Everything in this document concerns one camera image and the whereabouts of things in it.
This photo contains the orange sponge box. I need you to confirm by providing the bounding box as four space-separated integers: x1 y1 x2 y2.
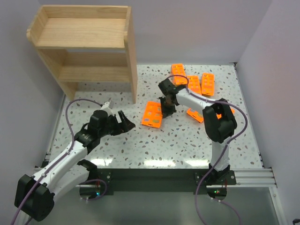
187 108 204 123
217 106 235 119
201 73 215 96
141 101 163 128
187 75 202 95
171 64 187 85

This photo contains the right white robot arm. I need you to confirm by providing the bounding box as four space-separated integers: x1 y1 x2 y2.
158 78 237 185

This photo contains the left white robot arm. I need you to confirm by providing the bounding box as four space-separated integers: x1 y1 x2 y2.
11 110 135 224

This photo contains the wooden two-tier shelf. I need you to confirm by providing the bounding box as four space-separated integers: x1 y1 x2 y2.
26 5 138 100

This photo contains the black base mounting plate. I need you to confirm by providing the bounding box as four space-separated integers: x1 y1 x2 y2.
78 168 236 196

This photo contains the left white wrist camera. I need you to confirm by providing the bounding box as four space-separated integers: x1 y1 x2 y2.
100 98 114 116

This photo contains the aluminium rail frame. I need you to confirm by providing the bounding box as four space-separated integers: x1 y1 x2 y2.
17 62 288 225

